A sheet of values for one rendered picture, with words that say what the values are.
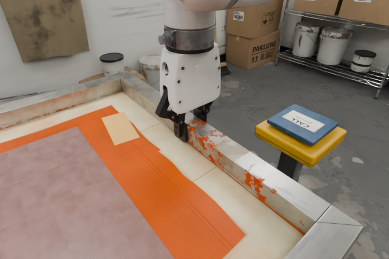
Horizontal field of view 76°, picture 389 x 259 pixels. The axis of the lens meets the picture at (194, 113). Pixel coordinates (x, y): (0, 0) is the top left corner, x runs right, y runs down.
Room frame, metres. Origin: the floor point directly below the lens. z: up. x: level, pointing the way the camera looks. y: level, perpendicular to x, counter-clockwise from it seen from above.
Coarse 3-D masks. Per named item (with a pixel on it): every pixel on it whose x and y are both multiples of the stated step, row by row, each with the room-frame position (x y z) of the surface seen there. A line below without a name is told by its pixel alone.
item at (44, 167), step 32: (64, 128) 0.41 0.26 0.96; (96, 128) 0.41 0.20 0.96; (0, 160) 0.31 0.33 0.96; (32, 160) 0.31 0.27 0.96; (64, 160) 0.31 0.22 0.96; (96, 160) 0.31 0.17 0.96; (128, 160) 0.31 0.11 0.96; (0, 192) 0.25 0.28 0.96; (32, 192) 0.25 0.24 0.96; (64, 192) 0.25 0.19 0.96; (0, 224) 0.19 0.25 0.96
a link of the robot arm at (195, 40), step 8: (168, 32) 0.35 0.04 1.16; (176, 32) 0.35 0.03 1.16; (184, 32) 0.35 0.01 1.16; (192, 32) 0.35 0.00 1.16; (200, 32) 0.35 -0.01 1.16; (208, 32) 0.36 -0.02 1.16; (160, 40) 0.35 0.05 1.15; (168, 40) 0.35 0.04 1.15; (176, 40) 0.35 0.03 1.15; (184, 40) 0.35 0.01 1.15; (192, 40) 0.35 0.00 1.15; (200, 40) 0.35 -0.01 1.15; (208, 40) 0.36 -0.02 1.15; (176, 48) 0.35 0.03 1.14; (184, 48) 0.35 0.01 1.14; (192, 48) 0.35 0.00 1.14; (200, 48) 0.35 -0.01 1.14
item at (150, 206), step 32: (160, 160) 0.31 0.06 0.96; (96, 192) 0.25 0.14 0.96; (128, 192) 0.25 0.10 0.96; (160, 192) 0.25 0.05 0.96; (192, 192) 0.25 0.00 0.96; (32, 224) 0.19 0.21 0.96; (64, 224) 0.19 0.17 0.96; (96, 224) 0.19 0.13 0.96; (128, 224) 0.19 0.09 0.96; (160, 224) 0.19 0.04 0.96; (192, 224) 0.19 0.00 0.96; (224, 224) 0.19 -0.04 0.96; (0, 256) 0.15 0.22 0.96; (32, 256) 0.15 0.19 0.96; (64, 256) 0.15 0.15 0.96; (96, 256) 0.15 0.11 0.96; (128, 256) 0.15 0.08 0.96; (160, 256) 0.15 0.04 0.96; (192, 256) 0.15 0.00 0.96; (224, 256) 0.15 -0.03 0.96
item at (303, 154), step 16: (256, 128) 0.42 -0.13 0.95; (272, 128) 0.41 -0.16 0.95; (336, 128) 0.41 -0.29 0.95; (272, 144) 0.38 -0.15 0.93; (288, 144) 0.36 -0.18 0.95; (304, 144) 0.36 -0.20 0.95; (320, 144) 0.36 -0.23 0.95; (336, 144) 0.38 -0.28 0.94; (288, 160) 0.40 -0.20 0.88; (304, 160) 0.33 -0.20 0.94; (320, 160) 0.34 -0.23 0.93; (288, 176) 0.39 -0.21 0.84
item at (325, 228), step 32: (64, 96) 0.48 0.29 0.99; (96, 96) 0.53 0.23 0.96; (160, 96) 0.48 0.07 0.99; (0, 128) 0.40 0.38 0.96; (192, 128) 0.36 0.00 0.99; (224, 160) 0.29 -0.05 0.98; (256, 160) 0.28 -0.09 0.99; (256, 192) 0.24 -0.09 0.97; (288, 192) 0.22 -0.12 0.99; (320, 224) 0.17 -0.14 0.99; (352, 224) 0.17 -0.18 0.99; (288, 256) 0.14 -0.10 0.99; (320, 256) 0.14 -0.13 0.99
